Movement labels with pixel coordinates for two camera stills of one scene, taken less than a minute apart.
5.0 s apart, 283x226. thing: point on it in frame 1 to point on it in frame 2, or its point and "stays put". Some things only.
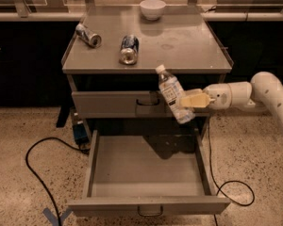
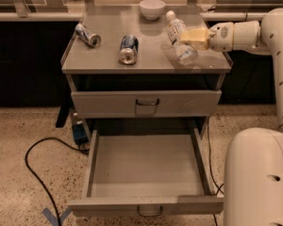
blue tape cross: [54, 219] stays put
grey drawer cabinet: [141, 163] stays put
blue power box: [80, 133] stays put
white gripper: [219, 95] to [222, 37]
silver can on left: [90, 38] stays put
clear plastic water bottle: [172, 91] to [186, 54]
